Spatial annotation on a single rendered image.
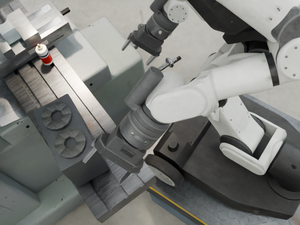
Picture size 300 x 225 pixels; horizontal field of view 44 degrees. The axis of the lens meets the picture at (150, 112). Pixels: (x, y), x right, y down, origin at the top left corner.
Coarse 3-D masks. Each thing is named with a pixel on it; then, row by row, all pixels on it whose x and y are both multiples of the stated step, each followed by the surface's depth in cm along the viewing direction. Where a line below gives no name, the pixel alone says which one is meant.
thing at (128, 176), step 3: (126, 174) 89; (129, 174) 87; (132, 174) 86; (123, 177) 90; (126, 177) 87; (129, 177) 87; (123, 180) 88; (126, 180) 88; (120, 183) 89; (123, 183) 88
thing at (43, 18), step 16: (48, 0) 146; (32, 16) 143; (48, 16) 142; (48, 32) 139; (64, 32) 143; (0, 48) 132; (16, 48) 137; (32, 48) 139; (48, 48) 144; (0, 64) 134; (16, 64) 140
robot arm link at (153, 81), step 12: (156, 72) 74; (168, 72) 80; (144, 84) 74; (156, 84) 74; (168, 84) 74; (180, 84) 77; (132, 96) 76; (144, 96) 76; (132, 108) 77; (144, 108) 77; (132, 120) 77; (144, 120) 75; (156, 120) 76; (144, 132) 76; (156, 132) 77
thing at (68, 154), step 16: (64, 96) 113; (48, 112) 110; (64, 112) 109; (48, 128) 108; (64, 128) 108; (80, 128) 108; (48, 144) 107; (64, 144) 106; (80, 144) 104; (64, 160) 104; (80, 160) 104; (96, 160) 109; (80, 176) 113; (96, 176) 120
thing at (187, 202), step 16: (160, 192) 173; (176, 192) 172; (192, 192) 172; (176, 208) 181; (192, 208) 168; (208, 208) 168; (224, 208) 167; (192, 224) 191; (208, 224) 165; (224, 224) 164; (240, 224) 164; (256, 224) 163; (272, 224) 163; (288, 224) 162
